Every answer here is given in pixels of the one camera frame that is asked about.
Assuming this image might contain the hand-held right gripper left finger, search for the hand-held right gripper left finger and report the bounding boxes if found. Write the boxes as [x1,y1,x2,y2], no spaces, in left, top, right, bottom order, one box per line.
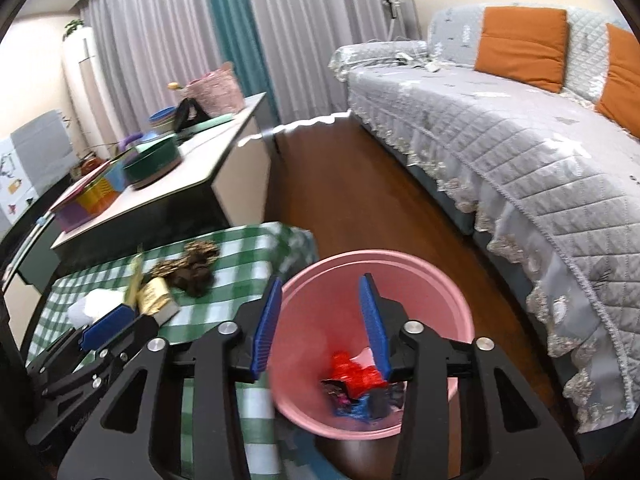
[57,275,285,480]

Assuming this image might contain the black shiny wrapper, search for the black shiny wrapper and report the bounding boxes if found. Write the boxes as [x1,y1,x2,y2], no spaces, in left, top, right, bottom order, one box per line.
[320,379,361,411]

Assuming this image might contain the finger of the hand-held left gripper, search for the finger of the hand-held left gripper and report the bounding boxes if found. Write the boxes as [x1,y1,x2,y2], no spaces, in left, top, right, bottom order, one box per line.
[27,329,87,376]
[80,304,161,356]

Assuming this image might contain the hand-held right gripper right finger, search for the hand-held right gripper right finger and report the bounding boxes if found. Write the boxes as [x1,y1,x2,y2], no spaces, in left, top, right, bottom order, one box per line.
[357,273,586,480]

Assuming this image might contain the grey curtain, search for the grey curtain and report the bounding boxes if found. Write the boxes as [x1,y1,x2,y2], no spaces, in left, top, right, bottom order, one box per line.
[237,0,421,123]
[77,0,223,136]

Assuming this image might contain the white paper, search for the white paper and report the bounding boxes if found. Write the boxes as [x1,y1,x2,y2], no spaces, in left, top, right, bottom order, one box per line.
[67,290,126,326]

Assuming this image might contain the brown teapot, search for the brown teapot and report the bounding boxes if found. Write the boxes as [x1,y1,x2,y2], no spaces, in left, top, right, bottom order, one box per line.
[75,152,111,176]

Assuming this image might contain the stack of plastic bowls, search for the stack of plastic bowls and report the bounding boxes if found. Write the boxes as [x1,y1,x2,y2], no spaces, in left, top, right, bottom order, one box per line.
[148,107,178,136]

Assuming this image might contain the colourful tin box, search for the colourful tin box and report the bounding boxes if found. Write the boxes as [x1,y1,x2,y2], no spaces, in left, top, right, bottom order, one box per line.
[50,160,131,233]

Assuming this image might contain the teal curtain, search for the teal curtain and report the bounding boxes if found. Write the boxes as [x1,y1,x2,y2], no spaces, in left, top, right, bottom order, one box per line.
[200,0,278,121]

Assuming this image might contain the grey quilted sofa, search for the grey quilted sofa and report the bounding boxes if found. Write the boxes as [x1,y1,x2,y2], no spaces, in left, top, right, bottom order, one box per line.
[327,4,640,436]

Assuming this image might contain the gold packet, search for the gold packet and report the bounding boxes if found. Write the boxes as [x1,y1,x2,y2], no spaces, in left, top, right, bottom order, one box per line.
[135,276,181,321]

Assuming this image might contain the mint green mat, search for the mint green mat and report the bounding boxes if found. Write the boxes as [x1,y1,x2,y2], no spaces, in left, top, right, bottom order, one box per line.
[177,112,236,141]

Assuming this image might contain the green round tin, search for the green round tin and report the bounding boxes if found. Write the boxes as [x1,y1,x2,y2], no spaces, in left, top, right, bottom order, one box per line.
[121,135,182,190]

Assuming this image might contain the black plastic roll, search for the black plastic roll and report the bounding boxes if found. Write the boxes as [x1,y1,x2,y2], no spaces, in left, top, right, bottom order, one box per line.
[370,390,406,418]

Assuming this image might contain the green yellow snack packet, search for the green yellow snack packet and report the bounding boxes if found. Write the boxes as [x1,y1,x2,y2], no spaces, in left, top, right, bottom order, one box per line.
[122,252,146,308]

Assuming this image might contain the orange cushion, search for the orange cushion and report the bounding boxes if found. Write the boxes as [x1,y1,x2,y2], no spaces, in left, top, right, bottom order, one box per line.
[595,22,640,138]
[474,6,571,93]

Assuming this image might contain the red plastic bag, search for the red plastic bag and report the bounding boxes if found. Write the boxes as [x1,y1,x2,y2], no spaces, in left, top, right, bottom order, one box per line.
[330,351,388,396]

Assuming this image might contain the white top coffee table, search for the white top coffee table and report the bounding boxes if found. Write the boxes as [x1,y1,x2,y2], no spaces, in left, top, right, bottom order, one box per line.
[50,92,273,266]

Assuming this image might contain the grey television dust cover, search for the grey television dust cover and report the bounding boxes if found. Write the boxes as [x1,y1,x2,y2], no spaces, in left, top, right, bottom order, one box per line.
[0,107,76,233]

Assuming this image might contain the pink plastic bin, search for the pink plastic bin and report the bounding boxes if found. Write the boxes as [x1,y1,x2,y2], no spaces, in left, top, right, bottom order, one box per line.
[270,249,475,441]

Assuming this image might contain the pink lace basket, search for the pink lace basket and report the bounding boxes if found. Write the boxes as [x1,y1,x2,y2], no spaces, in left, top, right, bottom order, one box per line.
[185,62,246,118]

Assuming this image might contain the white standing air conditioner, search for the white standing air conditioner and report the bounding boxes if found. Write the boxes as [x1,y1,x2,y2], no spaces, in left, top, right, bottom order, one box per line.
[62,27,128,161]

